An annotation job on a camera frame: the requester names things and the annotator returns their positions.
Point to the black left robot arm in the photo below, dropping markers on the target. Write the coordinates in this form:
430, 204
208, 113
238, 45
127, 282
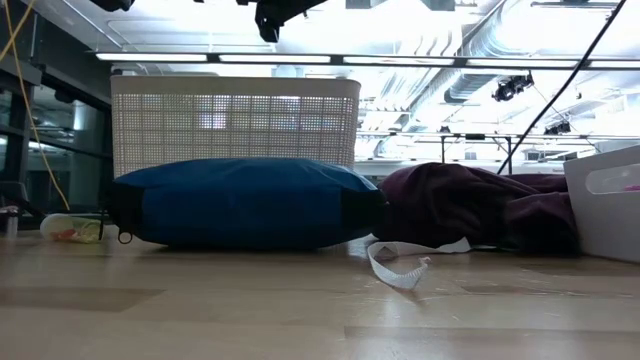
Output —
112, 4

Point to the blue first aid pouch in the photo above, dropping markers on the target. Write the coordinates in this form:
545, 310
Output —
240, 205

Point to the pink bandage roll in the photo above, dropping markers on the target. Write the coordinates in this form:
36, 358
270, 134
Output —
631, 188

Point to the long ceiling light bar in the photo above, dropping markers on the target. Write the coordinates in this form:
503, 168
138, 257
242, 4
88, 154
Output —
280, 58

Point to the white perforated plastic basket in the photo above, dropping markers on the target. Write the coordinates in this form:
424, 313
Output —
235, 125

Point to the small white plastic bin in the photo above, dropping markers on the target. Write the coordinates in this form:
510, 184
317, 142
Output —
605, 225

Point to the black ceiling spotlight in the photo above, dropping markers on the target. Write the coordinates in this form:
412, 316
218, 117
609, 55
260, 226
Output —
510, 87
557, 128

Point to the clear bag with candies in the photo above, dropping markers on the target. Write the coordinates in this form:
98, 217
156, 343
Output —
72, 230

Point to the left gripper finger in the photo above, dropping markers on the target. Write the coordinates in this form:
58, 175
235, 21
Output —
267, 27

